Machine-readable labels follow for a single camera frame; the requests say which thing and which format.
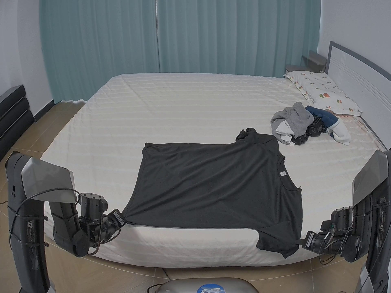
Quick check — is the grey bedside table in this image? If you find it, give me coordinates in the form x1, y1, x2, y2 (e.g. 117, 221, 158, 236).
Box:
286, 50, 327, 73

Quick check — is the black T-shirt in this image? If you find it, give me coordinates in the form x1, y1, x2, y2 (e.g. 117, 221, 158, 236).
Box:
122, 128, 304, 259

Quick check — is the black cable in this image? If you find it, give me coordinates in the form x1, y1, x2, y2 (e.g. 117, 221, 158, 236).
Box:
148, 267, 172, 293
14, 188, 82, 219

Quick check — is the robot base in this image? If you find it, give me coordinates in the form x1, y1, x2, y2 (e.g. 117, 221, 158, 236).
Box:
154, 278, 254, 293

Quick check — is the bed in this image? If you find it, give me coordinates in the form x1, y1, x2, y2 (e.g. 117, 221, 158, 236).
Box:
40, 41, 391, 268

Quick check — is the black chest of drawers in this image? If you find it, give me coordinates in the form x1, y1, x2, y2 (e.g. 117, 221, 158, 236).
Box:
0, 85, 34, 154

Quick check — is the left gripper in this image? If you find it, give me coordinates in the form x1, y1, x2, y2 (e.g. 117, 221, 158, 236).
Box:
101, 209, 127, 242

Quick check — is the blue-green curtain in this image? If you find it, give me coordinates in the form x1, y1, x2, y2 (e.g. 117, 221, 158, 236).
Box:
40, 0, 161, 103
156, 0, 321, 79

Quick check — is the pile of clothes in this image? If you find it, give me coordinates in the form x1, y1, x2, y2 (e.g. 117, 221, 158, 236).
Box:
270, 102, 352, 147

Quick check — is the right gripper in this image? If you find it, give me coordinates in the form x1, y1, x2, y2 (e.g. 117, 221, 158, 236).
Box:
302, 230, 330, 255

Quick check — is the white printed pillow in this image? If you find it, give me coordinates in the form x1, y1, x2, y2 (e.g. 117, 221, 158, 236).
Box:
283, 70, 364, 117

